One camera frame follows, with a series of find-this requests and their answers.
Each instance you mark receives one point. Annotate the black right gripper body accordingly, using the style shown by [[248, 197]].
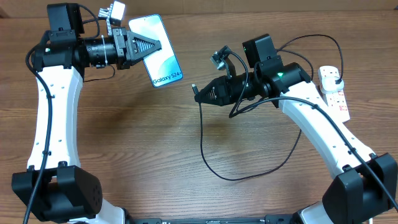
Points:
[[242, 88]]

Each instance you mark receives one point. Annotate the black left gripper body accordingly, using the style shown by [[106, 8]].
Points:
[[119, 40]]

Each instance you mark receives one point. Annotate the blue Galaxy smartphone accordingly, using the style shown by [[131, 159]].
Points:
[[162, 65]]

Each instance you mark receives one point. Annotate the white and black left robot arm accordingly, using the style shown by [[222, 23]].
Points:
[[54, 187]]

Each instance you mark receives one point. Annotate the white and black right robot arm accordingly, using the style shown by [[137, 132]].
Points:
[[364, 183]]

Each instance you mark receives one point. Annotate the white charger plug adapter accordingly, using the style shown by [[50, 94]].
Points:
[[330, 85]]

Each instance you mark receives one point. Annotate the white power strip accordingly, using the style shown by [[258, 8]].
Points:
[[336, 101]]

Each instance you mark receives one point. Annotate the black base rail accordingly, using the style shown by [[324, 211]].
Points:
[[199, 220]]

